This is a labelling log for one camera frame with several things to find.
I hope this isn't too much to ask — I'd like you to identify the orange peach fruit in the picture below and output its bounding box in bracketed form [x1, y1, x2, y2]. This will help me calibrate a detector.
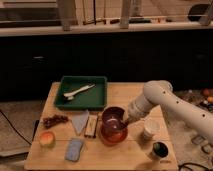
[39, 131, 55, 147]

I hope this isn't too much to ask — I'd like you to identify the orange-brown bowl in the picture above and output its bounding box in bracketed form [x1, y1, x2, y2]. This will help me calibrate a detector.
[99, 128, 128, 146]

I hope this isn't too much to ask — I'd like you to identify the white paper cup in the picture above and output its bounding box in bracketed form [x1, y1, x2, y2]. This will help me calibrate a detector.
[143, 119, 160, 140]

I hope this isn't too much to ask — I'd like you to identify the bunch of dark grapes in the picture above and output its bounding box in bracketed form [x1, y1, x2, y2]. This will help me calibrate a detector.
[43, 115, 68, 129]

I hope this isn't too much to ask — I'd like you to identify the black green cup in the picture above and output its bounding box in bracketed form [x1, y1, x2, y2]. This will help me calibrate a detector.
[151, 142, 169, 160]

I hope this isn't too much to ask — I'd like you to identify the small rectangular box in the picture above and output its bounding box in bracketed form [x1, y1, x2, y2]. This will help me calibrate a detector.
[84, 115, 98, 138]

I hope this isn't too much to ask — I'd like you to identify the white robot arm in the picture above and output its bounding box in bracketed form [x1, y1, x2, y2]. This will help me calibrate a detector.
[124, 80, 213, 144]

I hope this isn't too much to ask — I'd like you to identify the white dish brush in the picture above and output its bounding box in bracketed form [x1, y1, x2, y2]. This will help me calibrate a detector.
[63, 84, 95, 100]

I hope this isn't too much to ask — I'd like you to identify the dark red bowl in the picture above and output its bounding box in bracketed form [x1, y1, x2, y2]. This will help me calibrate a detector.
[102, 107, 125, 133]

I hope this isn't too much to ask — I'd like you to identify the green plastic tray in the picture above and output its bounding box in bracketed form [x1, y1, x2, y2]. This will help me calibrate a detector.
[54, 76, 107, 111]

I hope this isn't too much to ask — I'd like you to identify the blue sponge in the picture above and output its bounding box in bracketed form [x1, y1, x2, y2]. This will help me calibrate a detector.
[65, 138, 84, 162]

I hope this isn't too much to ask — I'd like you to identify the black cable on floor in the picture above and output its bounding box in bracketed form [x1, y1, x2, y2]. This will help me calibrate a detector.
[0, 109, 33, 147]

